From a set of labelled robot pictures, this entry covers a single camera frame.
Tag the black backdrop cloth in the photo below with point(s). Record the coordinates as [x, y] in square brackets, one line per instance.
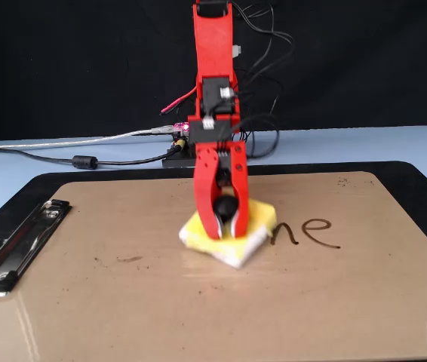
[47, 56]

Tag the brown clipboard whiteboard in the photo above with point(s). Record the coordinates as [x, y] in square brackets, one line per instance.
[417, 181]

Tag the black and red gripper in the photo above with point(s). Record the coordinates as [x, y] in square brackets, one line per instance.
[202, 134]

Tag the controller board with pink light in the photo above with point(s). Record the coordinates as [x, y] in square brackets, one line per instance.
[181, 127]

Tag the yellow white sponge with knob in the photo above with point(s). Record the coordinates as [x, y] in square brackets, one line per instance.
[228, 249]

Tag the silver metal clipboard clip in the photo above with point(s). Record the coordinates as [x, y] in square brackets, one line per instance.
[21, 249]

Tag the brown glossy writing sheet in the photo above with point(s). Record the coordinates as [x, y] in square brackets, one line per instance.
[213, 301]

